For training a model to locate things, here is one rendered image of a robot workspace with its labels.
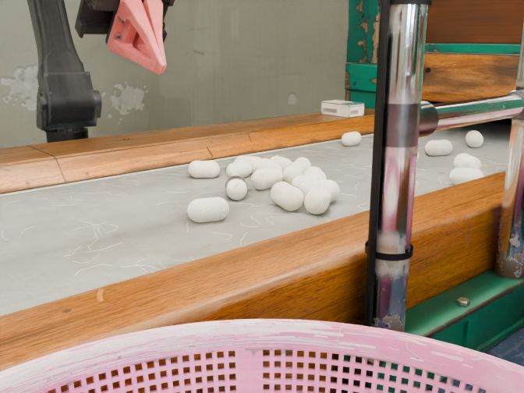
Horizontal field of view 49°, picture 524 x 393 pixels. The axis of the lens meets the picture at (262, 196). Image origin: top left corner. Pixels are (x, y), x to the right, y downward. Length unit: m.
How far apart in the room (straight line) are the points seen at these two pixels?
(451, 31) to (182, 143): 0.47
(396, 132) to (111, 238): 0.23
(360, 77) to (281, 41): 1.19
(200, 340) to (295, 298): 0.08
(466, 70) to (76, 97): 0.56
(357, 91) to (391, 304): 0.76
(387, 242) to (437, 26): 0.69
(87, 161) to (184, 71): 2.07
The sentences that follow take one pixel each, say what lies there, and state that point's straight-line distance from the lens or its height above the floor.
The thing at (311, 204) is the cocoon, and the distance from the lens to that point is 0.47.
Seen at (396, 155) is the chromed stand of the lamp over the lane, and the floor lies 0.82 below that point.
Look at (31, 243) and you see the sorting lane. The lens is 0.44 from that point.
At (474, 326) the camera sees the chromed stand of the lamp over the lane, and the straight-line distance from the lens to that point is 0.40.
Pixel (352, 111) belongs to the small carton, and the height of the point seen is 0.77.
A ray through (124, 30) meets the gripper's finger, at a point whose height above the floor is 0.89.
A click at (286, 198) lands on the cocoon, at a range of 0.48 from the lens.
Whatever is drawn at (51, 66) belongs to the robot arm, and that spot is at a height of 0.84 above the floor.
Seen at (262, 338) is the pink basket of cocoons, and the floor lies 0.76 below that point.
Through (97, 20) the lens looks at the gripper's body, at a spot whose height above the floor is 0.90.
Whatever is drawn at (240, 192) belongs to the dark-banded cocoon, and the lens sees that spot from 0.51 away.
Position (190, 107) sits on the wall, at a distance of 2.66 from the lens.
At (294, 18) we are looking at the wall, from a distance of 2.18.
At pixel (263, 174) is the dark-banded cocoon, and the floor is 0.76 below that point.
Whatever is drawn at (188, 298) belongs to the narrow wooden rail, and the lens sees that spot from 0.27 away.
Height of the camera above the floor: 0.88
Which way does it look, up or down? 16 degrees down
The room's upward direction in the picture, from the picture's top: straight up
